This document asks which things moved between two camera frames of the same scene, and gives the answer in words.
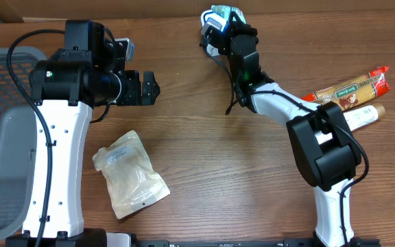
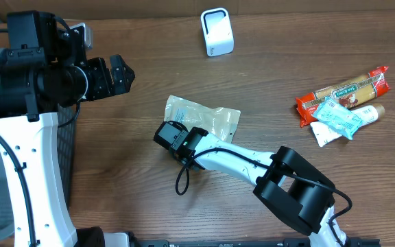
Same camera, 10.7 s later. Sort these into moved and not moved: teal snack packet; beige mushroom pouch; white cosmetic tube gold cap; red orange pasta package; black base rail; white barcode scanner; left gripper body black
Moved: beige mushroom pouch; left gripper body black; teal snack packet
Not moved: black base rail; white barcode scanner; white cosmetic tube gold cap; red orange pasta package
